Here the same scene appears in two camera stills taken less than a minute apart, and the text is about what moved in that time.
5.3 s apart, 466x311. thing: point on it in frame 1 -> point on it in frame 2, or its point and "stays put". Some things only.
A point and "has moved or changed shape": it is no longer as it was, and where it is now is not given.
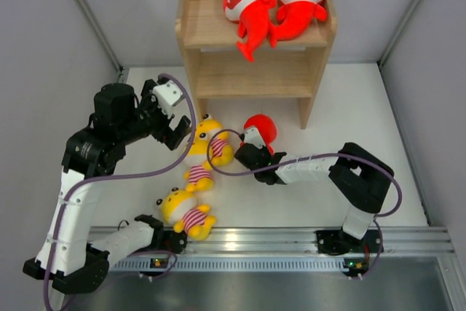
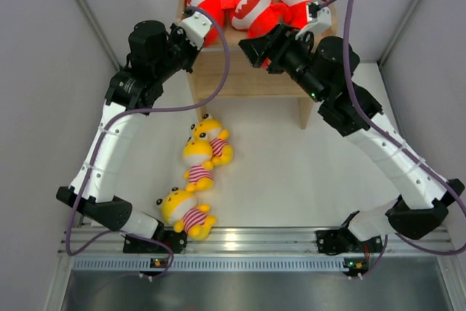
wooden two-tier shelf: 292,69 stays put
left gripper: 146,101 -> 176,33
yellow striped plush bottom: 180,207 stays put
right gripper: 265,148 -> 285,41
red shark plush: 247,3 has moved or changed shape
